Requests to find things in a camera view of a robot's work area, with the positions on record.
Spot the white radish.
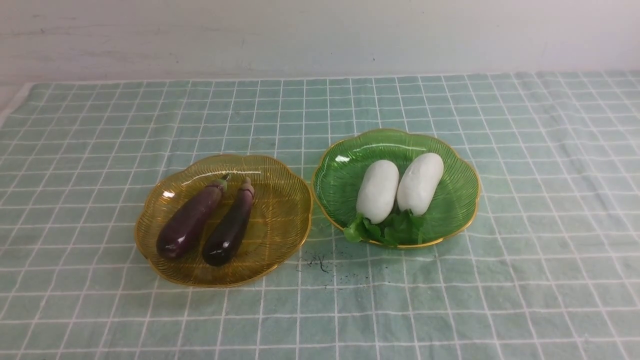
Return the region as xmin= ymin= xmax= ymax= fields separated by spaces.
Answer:
xmin=343 ymin=160 xmax=400 ymax=243
xmin=383 ymin=152 xmax=444 ymax=248

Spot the purple eggplant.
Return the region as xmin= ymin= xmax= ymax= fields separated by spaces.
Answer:
xmin=156 ymin=173 xmax=231 ymax=260
xmin=201 ymin=177 xmax=255 ymax=267

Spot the green checkered tablecloth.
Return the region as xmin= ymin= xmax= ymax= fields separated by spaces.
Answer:
xmin=0 ymin=71 xmax=640 ymax=360

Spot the amber plastic plate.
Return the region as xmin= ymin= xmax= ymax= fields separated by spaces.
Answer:
xmin=134 ymin=153 xmax=313 ymax=289

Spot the green plastic plate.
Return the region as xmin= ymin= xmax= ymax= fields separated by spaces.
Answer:
xmin=311 ymin=129 xmax=482 ymax=249

